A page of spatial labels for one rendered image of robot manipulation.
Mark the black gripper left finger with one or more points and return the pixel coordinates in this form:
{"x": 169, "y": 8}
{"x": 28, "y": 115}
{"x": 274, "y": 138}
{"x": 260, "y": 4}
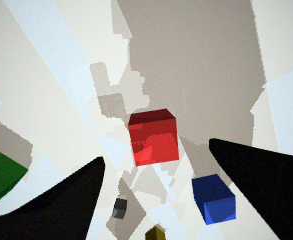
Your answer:
{"x": 64, "y": 212}

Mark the red cube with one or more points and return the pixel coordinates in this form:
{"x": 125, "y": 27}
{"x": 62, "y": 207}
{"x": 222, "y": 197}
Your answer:
{"x": 153, "y": 137}

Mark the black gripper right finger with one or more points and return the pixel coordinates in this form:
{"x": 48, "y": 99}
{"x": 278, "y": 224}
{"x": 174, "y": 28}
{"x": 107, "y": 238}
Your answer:
{"x": 264, "y": 177}

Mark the yellow block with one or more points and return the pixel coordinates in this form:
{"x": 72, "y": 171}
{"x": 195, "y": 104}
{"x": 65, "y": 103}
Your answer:
{"x": 155, "y": 234}

